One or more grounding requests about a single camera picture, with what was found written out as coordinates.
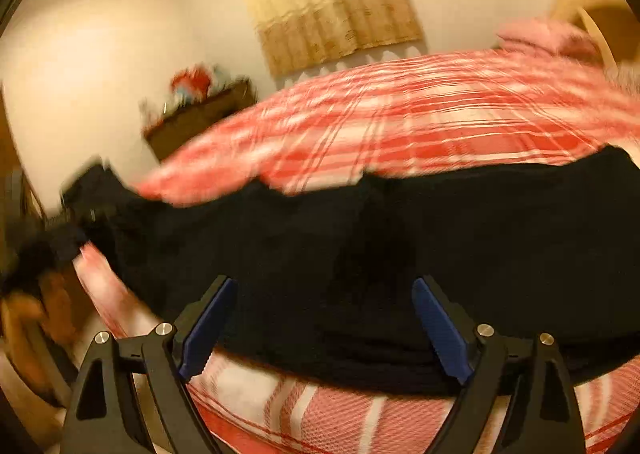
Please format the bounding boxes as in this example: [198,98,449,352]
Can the black pants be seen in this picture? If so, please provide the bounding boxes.
[90,146,639,396]

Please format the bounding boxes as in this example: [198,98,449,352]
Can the person left hand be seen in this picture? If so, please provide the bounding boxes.
[1,272,77,385]

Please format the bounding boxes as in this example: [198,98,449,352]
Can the black folding chair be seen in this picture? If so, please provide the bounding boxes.
[61,160,140,220]

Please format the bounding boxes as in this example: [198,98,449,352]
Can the dark wooden desk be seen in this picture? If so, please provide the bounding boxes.
[142,78,256,162]

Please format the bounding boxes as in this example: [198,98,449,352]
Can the red gift bags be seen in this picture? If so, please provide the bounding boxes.
[169,65,212,102]

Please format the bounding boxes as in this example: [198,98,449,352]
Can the red plaid bed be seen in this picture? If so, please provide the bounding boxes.
[71,48,640,454]

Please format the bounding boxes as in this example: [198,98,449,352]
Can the striped pillow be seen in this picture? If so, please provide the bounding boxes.
[604,62,640,97]

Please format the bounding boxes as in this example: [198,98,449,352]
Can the pink folded blanket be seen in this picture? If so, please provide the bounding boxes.
[497,18,603,67]

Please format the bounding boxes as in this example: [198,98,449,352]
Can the cream round headboard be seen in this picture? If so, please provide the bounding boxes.
[549,0,639,67]

